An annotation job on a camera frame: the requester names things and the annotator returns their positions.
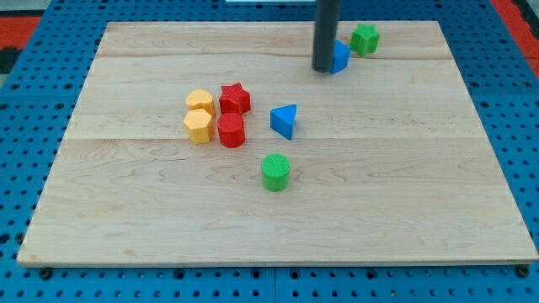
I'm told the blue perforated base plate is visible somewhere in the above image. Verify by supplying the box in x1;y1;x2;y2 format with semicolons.
1;0;538;302

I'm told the green star block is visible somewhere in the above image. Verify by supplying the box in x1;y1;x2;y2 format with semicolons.
350;23;380;56

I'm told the blue cube block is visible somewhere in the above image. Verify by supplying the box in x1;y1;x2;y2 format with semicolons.
329;40;350;74

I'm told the red cylinder block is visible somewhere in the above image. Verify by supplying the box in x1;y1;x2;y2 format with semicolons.
217;113;245;148

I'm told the green cylinder block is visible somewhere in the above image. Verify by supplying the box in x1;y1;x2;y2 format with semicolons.
261;153;291;192

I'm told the yellow heart block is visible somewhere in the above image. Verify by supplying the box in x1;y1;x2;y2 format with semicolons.
185;88;216;117

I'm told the red star block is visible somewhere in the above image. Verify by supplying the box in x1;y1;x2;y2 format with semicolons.
219;82;251;114

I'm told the light wooden board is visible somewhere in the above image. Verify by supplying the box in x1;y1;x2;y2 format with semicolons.
18;21;538;268

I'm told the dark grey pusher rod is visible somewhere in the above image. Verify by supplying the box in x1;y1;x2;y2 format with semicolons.
312;0;342;72

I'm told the blue triangle block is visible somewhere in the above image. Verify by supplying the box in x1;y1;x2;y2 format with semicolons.
270;104;297;141

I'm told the yellow hexagon block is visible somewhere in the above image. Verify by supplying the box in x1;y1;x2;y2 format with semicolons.
183;109;214;144

